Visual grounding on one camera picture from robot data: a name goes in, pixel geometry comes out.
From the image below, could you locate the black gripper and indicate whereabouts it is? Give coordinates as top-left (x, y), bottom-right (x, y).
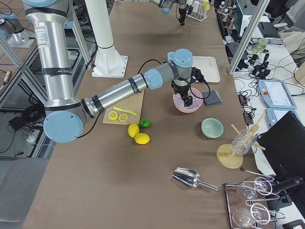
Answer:
top-left (178, 2), bottom-right (193, 26)
top-left (171, 67), bottom-right (204, 107)

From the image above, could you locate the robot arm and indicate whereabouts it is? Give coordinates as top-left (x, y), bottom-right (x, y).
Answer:
top-left (23, 0), bottom-right (200, 143)
top-left (150, 0), bottom-right (193, 26)

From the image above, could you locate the pink bowl of ice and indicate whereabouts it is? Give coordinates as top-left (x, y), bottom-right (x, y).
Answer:
top-left (173, 87), bottom-right (203, 113)

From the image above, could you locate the pink plastic cup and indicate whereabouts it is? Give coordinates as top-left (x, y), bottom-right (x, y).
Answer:
top-left (192, 0), bottom-right (200, 13)

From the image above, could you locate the yellow plastic cup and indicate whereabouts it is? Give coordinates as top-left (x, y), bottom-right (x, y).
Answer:
top-left (203, 0), bottom-right (210, 11)

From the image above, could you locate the light blue plastic cup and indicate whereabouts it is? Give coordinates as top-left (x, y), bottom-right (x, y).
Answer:
top-left (167, 52), bottom-right (175, 62)

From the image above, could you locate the wooden cup tree stand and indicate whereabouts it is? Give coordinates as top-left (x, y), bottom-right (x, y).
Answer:
top-left (216, 114), bottom-right (265, 169)

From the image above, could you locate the metal ice scoop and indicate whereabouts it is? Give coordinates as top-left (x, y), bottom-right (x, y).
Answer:
top-left (173, 167), bottom-right (219, 191)

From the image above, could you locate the grey folded cloth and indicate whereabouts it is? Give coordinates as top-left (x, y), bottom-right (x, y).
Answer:
top-left (203, 90), bottom-right (222, 106)

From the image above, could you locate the mint green bowl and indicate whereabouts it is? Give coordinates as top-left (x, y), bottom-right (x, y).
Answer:
top-left (201, 118), bottom-right (224, 138)

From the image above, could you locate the cream rabbit serving tray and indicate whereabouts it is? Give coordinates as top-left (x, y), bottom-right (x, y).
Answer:
top-left (193, 56), bottom-right (221, 83)

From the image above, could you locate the green lime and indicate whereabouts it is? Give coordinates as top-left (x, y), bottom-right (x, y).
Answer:
top-left (139, 119), bottom-right (151, 128)

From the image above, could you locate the wooden cutting board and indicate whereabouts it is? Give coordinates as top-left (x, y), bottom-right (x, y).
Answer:
top-left (103, 91), bottom-right (144, 125)

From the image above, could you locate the yellow plastic knife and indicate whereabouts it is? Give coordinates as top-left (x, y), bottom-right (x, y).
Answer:
top-left (113, 106), bottom-right (137, 116)

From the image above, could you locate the yellow lemon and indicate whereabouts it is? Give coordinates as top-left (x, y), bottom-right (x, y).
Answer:
top-left (128, 124), bottom-right (140, 138)
top-left (134, 133), bottom-right (150, 145)

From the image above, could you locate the clear glass on stand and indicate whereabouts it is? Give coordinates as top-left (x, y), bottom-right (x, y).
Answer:
top-left (231, 129), bottom-right (258, 155)

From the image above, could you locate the lemon half slice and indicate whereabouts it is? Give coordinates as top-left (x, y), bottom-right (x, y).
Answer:
top-left (108, 111), bottom-right (119, 120)

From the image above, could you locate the blue teach pendant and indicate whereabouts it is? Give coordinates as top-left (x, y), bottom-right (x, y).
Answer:
top-left (266, 107), bottom-right (300, 127)
top-left (258, 80), bottom-right (297, 109)

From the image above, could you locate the wine glass on tray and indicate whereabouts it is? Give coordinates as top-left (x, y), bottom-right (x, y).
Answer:
top-left (237, 177), bottom-right (273, 200)

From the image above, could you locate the black glass tray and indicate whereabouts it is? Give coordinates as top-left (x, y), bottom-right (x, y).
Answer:
top-left (224, 183), bottom-right (286, 229)

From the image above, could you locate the white wire cup rack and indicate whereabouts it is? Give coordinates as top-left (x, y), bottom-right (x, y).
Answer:
top-left (188, 2), bottom-right (207, 22)

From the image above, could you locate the aluminium frame post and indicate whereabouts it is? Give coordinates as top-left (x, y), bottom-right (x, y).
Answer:
top-left (228, 0), bottom-right (270, 75)

